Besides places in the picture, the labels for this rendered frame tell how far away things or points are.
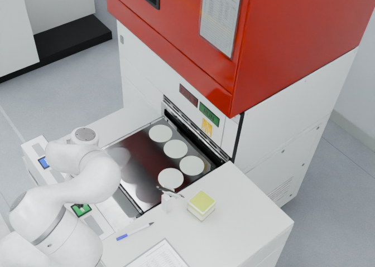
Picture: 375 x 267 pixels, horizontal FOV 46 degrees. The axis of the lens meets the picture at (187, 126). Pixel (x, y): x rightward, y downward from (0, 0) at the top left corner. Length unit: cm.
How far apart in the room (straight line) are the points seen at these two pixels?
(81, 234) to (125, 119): 116
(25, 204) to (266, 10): 83
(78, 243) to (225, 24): 75
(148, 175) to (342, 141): 188
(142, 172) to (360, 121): 193
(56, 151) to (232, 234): 67
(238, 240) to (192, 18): 76
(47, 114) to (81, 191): 237
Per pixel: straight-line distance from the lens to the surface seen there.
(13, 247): 111
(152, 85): 202
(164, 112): 201
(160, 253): 152
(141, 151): 184
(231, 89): 145
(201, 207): 153
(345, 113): 335
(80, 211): 162
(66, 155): 127
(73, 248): 98
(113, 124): 206
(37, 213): 95
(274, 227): 162
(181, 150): 185
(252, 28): 132
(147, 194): 172
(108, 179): 101
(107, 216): 170
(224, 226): 159
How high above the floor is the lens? 233
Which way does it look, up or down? 48 degrees down
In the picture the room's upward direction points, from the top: 4 degrees clockwise
